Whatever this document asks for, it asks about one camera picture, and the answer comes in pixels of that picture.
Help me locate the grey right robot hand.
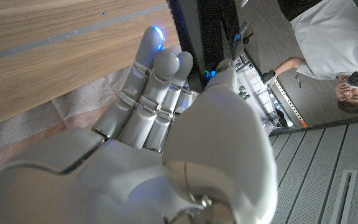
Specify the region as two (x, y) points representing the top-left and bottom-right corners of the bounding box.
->
(0, 25), (278, 224)

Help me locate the person left gloved hand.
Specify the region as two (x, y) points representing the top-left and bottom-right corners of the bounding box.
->
(260, 70), (279, 90)

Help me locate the black router with antennas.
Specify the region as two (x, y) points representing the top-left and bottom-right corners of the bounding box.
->
(168, 0), (255, 93)

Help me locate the person left forearm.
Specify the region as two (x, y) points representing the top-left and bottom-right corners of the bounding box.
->
(273, 57), (306, 77)

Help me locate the white perforated strip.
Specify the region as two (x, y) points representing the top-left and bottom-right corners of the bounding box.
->
(273, 79), (309, 129)

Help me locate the person in white shirt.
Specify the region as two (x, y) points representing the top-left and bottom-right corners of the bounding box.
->
(261, 0), (358, 114)

